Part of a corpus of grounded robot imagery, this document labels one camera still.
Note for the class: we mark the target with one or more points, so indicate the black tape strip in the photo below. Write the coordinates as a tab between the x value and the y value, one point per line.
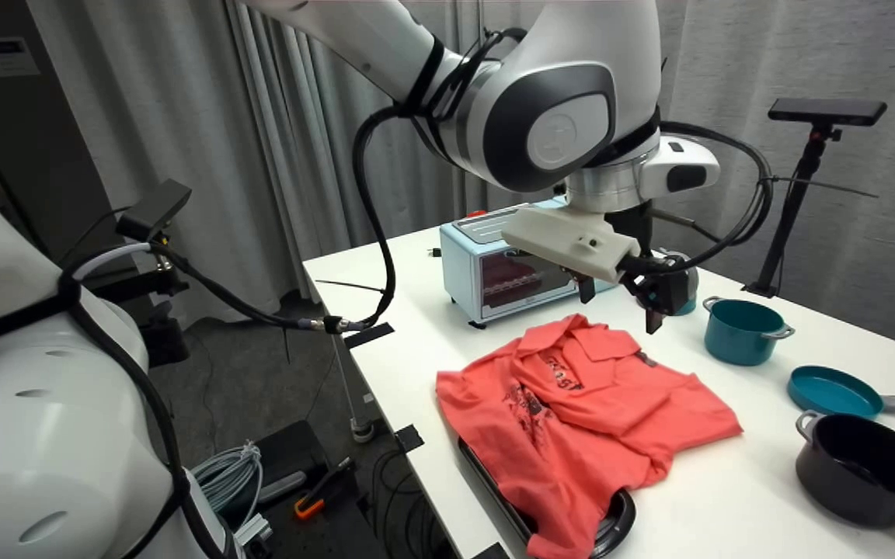
371	333
407	438

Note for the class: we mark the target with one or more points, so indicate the black pot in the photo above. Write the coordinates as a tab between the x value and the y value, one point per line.
862	470

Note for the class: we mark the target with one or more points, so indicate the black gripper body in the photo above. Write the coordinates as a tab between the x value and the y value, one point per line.
661	276

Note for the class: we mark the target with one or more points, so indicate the light blue toy oven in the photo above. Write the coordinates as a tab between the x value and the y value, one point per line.
490	274

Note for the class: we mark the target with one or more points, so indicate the grey curtain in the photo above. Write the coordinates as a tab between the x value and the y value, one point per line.
200	126

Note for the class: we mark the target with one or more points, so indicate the red shirt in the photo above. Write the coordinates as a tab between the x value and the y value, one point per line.
572	414

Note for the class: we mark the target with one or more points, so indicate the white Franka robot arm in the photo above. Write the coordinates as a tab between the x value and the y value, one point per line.
550	114

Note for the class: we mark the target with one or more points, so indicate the black box on floor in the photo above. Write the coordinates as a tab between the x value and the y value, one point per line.
294	459

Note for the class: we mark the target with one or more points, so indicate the teal toy frying pan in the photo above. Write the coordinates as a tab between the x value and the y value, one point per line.
830	392

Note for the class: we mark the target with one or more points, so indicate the teal toy pot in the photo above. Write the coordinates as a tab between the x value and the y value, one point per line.
745	330

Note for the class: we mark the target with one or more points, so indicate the grey cabinet with label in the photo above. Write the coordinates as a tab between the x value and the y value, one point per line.
15	114

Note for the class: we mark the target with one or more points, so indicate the black camera tripod stand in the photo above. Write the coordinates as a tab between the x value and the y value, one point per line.
794	195

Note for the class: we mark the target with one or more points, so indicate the black grill tray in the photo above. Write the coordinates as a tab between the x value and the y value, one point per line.
619	516

